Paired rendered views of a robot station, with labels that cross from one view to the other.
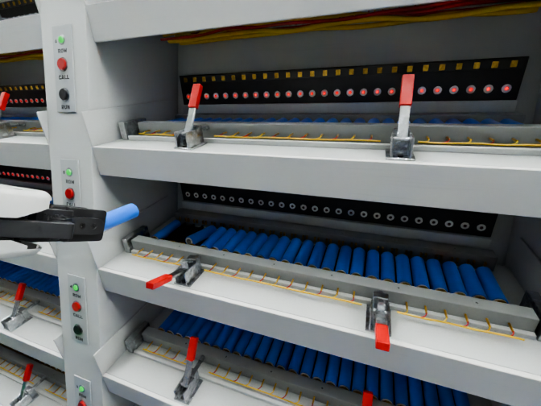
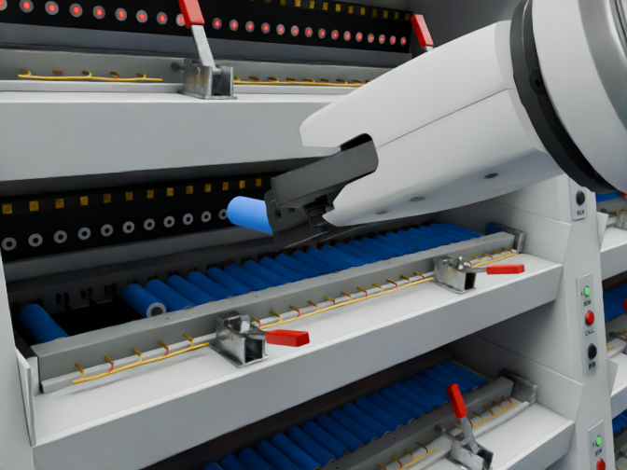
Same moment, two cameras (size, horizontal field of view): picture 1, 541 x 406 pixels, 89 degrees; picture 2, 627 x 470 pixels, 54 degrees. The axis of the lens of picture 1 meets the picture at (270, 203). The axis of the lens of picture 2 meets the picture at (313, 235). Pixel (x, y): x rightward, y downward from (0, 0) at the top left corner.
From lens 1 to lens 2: 0.49 m
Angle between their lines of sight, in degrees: 59
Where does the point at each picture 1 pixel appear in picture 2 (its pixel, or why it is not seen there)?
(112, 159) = (48, 131)
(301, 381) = (372, 449)
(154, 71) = not seen: outside the picture
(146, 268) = (144, 385)
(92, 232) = not seen: hidden behind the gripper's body
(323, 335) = (435, 323)
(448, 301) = (474, 245)
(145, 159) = (148, 122)
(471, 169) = not seen: hidden behind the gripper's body
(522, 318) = (508, 239)
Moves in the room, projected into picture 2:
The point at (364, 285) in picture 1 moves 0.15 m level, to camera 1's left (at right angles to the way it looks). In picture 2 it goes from (422, 258) to (359, 288)
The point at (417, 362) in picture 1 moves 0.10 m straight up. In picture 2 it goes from (495, 303) to (487, 210)
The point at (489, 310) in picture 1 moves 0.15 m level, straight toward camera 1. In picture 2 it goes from (494, 241) to (589, 249)
